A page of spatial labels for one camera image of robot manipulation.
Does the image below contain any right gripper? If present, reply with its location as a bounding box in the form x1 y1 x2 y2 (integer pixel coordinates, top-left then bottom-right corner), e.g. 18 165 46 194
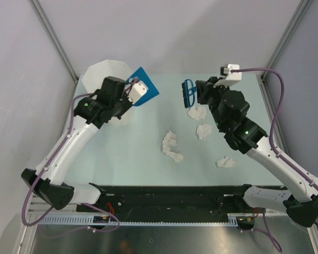
196 77 231 131

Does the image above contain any blue hand brush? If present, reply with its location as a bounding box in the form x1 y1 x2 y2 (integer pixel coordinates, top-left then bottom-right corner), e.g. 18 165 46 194
181 79 197 108

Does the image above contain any blue dustpan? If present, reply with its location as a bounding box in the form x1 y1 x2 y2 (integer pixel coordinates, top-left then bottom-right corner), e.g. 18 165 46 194
126 67 160 106

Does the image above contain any paper scrap near right arm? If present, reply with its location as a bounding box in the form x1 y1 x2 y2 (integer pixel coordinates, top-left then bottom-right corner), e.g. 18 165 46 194
216 156 236 168

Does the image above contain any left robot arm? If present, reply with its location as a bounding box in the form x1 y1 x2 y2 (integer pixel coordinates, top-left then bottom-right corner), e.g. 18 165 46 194
21 76 132 210

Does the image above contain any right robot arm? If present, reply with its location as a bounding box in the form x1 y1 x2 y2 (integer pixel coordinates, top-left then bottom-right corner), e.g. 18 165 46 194
195 77 318 228

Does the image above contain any paper scrap far right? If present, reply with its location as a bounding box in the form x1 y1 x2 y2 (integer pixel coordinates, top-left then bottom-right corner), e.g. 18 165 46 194
188 106 207 121

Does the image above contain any white faceted bin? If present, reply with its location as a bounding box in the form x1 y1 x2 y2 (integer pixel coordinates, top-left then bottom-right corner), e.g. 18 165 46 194
74 60 133 131

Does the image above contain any paper scrap centre right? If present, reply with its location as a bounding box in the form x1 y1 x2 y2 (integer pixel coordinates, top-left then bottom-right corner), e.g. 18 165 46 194
196 124 212 140

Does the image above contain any paper scrap by brush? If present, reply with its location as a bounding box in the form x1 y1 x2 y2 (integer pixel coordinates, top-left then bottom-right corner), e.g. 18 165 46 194
162 130 178 147

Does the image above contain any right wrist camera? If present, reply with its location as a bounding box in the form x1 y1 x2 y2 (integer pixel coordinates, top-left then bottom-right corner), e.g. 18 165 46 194
213 63 242 87

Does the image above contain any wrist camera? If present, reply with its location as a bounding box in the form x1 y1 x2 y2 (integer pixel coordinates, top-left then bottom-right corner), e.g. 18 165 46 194
213 63 242 87
128 81 148 105

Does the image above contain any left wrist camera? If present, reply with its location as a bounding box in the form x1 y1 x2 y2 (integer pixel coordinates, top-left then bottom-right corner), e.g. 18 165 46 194
128 81 148 105

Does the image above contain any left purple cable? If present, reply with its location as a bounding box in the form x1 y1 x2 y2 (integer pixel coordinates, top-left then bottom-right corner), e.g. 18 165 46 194
21 76 139 240

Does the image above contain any purple cable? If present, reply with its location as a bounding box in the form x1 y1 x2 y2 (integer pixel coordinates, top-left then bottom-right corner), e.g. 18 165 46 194
21 76 139 240
230 67 318 252

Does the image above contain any right aluminium side rail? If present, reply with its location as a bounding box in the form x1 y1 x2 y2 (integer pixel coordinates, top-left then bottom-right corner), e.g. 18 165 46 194
257 75 294 172

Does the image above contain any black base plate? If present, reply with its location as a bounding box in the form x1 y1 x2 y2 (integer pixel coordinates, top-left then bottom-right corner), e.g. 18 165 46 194
76 185 263 223

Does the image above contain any white slotted cable duct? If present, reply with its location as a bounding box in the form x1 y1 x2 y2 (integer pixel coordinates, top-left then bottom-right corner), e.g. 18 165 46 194
37 212 242 226

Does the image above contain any left aluminium frame post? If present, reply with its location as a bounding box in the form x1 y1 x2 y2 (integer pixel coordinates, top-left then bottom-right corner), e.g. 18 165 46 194
28 0 79 84

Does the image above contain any aluminium frame post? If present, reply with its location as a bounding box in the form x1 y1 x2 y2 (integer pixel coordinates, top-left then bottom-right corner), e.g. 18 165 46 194
28 0 79 84
266 0 313 69

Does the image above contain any right aluminium frame post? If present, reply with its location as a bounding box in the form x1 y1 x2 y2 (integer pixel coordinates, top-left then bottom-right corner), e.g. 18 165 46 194
266 0 313 69

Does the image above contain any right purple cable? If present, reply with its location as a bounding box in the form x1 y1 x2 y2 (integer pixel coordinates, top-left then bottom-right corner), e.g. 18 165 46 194
230 67 318 252

